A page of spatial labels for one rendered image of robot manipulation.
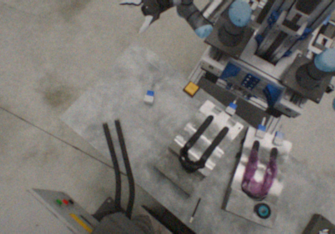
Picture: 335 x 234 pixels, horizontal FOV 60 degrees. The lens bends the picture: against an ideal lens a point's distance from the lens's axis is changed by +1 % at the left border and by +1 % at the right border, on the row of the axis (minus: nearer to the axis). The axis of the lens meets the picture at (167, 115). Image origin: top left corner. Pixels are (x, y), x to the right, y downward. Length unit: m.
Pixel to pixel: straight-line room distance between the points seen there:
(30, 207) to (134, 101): 0.95
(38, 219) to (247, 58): 1.38
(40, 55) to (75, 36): 0.37
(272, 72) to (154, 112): 0.74
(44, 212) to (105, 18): 2.30
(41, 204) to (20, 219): 0.07
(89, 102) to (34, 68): 1.23
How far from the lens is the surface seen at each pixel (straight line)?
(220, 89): 2.53
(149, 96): 1.75
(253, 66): 1.83
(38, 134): 2.74
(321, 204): 1.94
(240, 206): 1.65
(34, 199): 1.10
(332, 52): 1.65
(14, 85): 2.97
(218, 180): 1.74
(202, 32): 1.36
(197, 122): 1.69
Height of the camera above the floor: 2.49
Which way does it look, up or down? 73 degrees down
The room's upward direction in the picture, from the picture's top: 9 degrees clockwise
